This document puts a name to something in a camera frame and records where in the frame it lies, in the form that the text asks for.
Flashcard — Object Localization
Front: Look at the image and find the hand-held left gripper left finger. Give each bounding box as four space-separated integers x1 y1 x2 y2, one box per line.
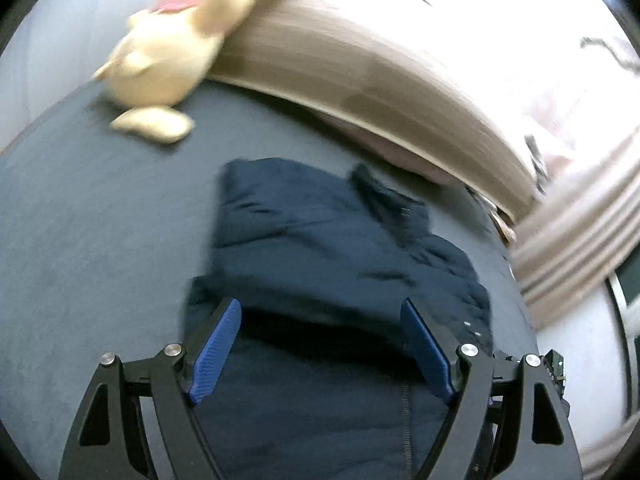
59 297 243 480

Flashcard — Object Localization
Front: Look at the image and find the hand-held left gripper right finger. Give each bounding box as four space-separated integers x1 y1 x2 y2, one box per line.
400 298 583 480

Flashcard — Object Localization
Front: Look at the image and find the navy padded jacket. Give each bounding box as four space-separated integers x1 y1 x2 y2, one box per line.
182 157 496 480

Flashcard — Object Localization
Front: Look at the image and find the pile of clothes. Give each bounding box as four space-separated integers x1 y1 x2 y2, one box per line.
520 30 640 176

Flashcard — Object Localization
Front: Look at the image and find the beige curtain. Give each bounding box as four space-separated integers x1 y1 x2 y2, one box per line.
510 135 640 331

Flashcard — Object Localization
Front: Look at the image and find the bed with grey-blue sheet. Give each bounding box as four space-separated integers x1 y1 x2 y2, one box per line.
0 80 541 480

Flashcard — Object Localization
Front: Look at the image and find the beige pillow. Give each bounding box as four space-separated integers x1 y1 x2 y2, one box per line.
310 110 466 186

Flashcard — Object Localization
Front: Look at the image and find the beige striped folded mat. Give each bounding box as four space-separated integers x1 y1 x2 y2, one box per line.
205 0 538 223

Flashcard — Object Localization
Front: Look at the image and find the yellow plush toy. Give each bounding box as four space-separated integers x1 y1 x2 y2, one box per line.
92 0 311 143

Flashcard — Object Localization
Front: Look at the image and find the dark window frame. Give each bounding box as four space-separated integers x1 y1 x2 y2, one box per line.
605 260 640 421

